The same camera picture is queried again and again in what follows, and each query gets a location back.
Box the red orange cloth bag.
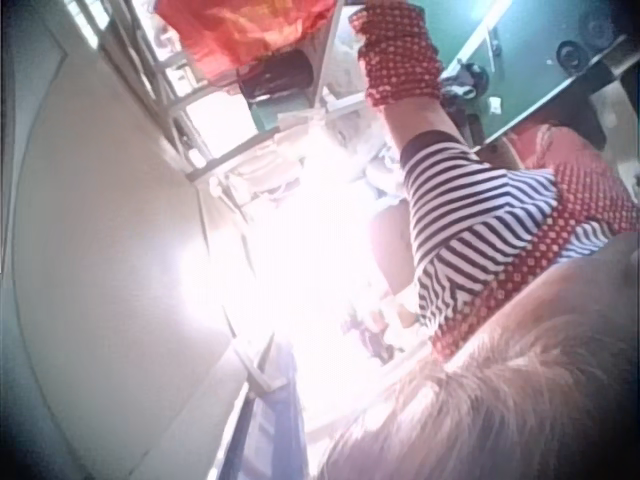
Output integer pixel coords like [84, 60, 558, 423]
[153, 0, 347, 85]

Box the blue fabric item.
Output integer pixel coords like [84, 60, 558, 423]
[233, 339, 307, 480]

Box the small black round disc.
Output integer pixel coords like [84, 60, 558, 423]
[555, 39, 592, 72]

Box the large black round disc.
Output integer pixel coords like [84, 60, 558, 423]
[578, 3, 619, 49]

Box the black tool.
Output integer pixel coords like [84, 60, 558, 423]
[443, 60, 490, 102]

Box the white metal shelf rack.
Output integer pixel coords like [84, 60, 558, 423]
[64, 0, 369, 184]

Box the green work table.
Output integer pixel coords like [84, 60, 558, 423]
[439, 0, 640, 147]

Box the black bag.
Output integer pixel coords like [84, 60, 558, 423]
[236, 48, 318, 104]

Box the white cloth bundle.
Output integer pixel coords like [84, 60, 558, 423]
[212, 144, 314, 207]

